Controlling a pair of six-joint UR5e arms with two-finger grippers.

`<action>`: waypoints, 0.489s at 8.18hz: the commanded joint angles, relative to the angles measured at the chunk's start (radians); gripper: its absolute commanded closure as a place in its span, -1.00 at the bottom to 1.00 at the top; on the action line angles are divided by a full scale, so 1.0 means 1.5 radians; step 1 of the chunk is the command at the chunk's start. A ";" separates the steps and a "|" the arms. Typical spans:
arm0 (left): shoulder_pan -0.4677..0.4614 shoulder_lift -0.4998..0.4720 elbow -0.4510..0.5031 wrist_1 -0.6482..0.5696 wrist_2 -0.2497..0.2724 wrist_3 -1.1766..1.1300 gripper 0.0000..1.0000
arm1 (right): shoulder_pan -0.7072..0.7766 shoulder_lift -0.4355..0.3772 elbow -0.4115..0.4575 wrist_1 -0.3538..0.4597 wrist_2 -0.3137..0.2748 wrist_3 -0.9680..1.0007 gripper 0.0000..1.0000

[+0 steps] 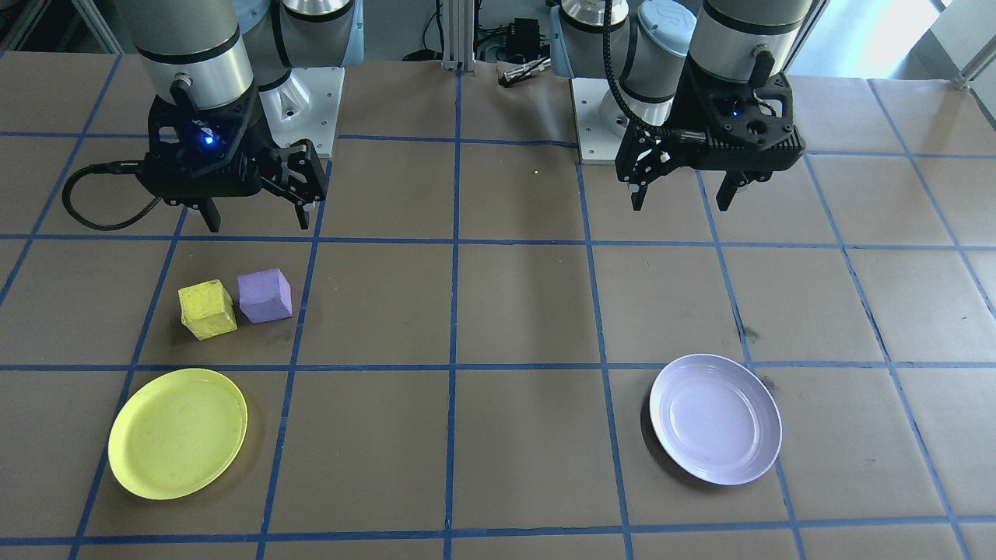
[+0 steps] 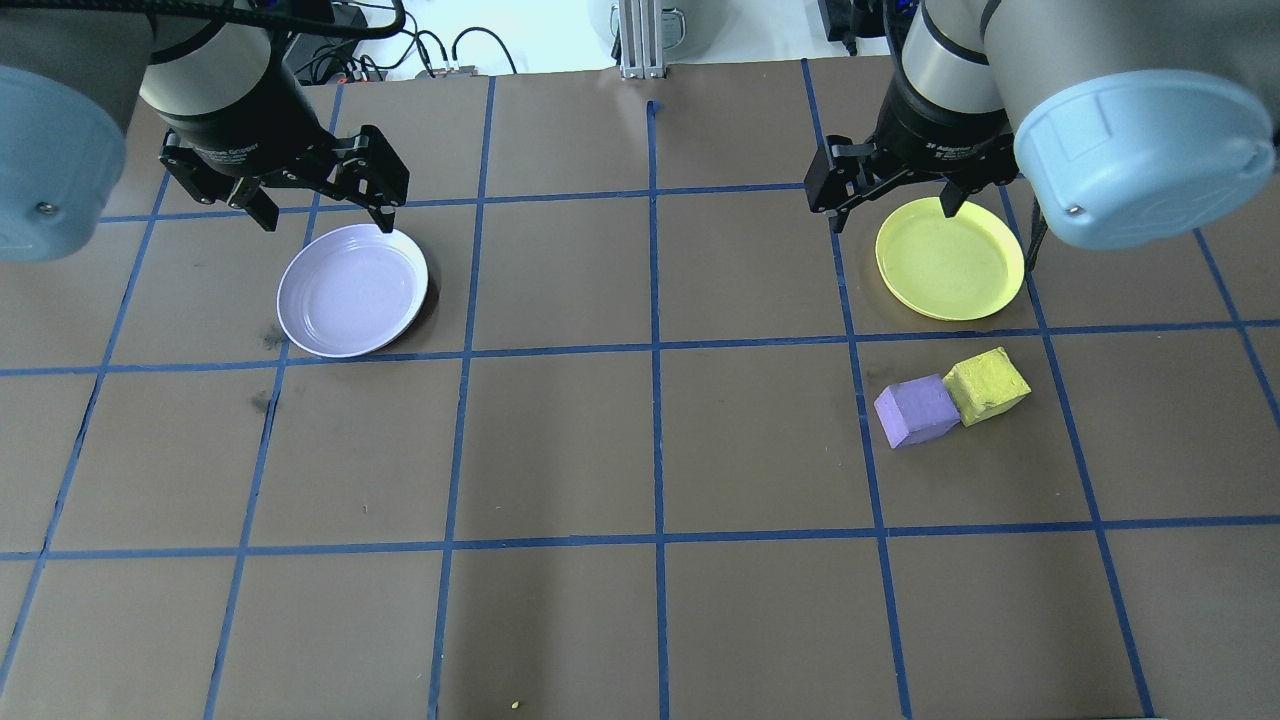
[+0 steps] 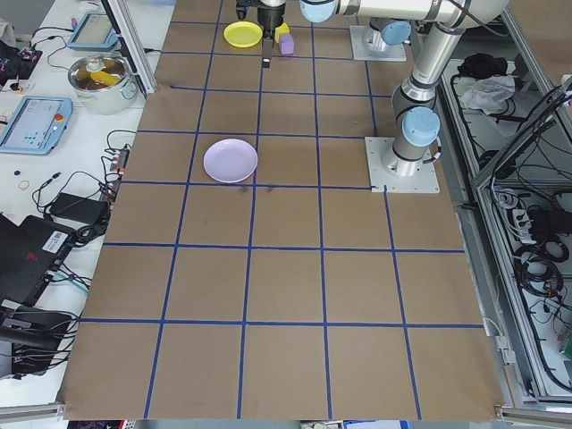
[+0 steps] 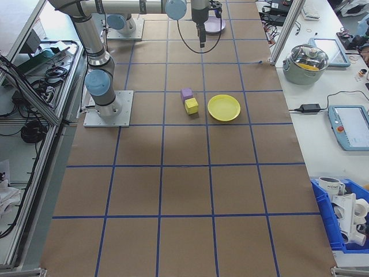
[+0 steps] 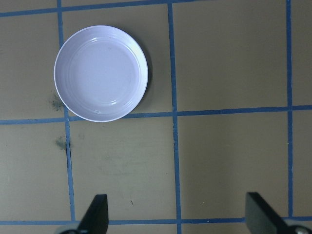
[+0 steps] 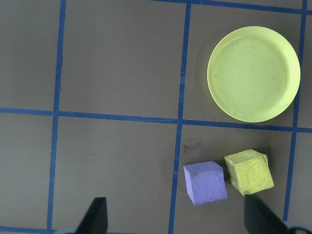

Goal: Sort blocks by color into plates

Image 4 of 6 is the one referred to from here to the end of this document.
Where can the white pipe fitting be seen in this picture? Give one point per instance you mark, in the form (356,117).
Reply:
(350,213)

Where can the black power adapter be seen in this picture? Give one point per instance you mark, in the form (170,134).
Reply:
(310,108)

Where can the green circuit board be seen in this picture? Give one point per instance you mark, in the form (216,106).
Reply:
(43,56)

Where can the grey metal box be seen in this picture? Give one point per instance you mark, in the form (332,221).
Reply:
(33,40)

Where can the blue plastic bin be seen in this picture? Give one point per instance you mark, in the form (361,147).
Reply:
(320,202)

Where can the yellow plate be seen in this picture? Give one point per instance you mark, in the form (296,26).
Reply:
(224,108)

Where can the glass pot lid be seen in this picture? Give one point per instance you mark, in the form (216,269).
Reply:
(310,57)

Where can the aluminium corner bar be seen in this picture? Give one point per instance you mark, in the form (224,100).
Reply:
(350,272)
(23,272)

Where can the black flat adapter box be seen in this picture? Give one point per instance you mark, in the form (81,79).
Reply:
(274,19)

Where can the white mug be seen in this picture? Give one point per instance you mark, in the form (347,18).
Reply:
(328,186)

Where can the black box with white label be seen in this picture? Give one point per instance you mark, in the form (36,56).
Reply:
(278,5)

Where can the light blue teach pendant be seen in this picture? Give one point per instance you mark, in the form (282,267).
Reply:
(350,127)
(328,50)

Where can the aluminium profile post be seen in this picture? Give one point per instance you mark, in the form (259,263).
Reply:
(284,31)

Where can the V-shaped metal bar frame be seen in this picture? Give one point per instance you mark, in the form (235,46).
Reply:
(53,116)

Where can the white keyboard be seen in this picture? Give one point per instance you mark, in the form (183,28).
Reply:
(310,10)

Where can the purple foam block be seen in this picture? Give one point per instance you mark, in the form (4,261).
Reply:
(186,93)

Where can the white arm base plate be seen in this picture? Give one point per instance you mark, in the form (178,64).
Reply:
(124,115)
(138,31)

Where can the purple plate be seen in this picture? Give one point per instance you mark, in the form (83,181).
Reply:
(214,27)

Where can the yellow foam block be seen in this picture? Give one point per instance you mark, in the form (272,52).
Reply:
(191,106)

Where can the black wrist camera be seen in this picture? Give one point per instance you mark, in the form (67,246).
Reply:
(216,7)

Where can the clear plastic bag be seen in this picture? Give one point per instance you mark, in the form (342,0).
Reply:
(351,7)

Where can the grey cooking pot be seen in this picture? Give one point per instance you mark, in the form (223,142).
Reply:
(299,78)

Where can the light blue garment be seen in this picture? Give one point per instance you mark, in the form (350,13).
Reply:
(363,29)

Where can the white crumpled cloth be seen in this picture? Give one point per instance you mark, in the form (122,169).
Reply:
(7,193)

